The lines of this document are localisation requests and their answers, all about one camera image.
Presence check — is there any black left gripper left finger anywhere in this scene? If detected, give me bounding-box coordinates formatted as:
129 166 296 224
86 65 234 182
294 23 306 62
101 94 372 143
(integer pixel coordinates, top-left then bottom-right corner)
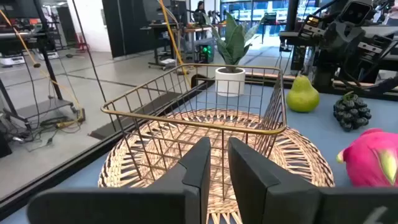
27 136 212 224

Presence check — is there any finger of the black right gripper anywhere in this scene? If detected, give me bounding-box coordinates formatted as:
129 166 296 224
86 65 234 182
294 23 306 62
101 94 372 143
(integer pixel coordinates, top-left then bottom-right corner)
279 30 312 47
362 26 398 74

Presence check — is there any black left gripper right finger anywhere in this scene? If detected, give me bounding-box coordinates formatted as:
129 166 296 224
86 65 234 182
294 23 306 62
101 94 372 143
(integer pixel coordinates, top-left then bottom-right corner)
228 136 398 224

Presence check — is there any yellow-green pear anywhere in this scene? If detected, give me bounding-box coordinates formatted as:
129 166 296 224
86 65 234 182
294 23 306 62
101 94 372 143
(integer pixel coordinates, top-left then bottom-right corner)
285 74 320 113

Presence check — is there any black grape bunch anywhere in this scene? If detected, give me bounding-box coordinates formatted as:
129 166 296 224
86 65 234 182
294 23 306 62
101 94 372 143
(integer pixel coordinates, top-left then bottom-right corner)
333 91 373 133

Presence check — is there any pink dragon fruit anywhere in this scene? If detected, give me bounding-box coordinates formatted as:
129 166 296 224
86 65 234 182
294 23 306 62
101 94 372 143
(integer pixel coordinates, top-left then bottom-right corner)
336 128 398 187

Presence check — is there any wooden table side board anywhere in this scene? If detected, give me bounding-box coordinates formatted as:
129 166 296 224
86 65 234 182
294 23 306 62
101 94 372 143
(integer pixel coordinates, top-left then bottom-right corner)
245 72 398 94

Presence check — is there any round woven wicker placemat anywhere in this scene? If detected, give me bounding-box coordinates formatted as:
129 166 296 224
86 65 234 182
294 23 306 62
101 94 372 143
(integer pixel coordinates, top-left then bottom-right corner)
98 108 335 224

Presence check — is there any potted plant in white pot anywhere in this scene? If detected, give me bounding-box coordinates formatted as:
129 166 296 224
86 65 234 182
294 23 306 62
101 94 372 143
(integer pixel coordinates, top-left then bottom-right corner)
203 12 265 98

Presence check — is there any computer tower with green light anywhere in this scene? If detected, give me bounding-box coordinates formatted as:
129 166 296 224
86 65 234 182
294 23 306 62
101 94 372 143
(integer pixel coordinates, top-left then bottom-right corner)
197 43 215 65

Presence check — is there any person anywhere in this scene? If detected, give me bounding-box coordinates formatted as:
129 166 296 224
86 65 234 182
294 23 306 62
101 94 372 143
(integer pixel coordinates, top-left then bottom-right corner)
193 1 208 27

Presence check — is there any black floor stand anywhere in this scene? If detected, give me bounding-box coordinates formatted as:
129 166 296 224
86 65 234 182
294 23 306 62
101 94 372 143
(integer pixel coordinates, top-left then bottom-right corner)
0 0 78 125

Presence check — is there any red metal floor stand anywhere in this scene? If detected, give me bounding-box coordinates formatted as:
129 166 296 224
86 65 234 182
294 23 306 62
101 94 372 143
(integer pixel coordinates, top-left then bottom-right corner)
74 32 90 52

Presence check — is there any white floor device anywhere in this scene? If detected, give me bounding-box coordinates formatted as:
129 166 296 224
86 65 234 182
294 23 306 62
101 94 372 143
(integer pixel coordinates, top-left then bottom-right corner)
0 54 25 68

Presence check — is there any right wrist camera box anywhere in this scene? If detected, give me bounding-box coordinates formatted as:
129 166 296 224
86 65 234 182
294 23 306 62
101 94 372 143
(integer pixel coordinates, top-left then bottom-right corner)
338 0 373 26

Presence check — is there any gold wire basket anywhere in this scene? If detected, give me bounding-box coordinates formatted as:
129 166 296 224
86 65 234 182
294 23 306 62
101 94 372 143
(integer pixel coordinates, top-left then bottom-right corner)
101 63 287 200

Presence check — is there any yellow hanging cable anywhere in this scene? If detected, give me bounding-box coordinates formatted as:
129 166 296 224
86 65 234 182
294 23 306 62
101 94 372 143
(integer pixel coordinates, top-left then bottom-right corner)
157 0 192 88

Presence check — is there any black frame desk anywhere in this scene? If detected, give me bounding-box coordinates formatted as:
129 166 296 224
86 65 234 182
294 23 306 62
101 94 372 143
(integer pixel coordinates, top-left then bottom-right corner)
139 23 193 71

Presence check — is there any black partition wall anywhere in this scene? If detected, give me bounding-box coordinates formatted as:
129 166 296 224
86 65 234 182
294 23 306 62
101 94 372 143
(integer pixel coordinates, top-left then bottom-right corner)
101 0 187 59

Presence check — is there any yellow floor cable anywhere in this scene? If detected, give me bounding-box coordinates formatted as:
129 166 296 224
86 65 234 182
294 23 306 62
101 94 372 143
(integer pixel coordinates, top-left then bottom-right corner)
0 9 85 129

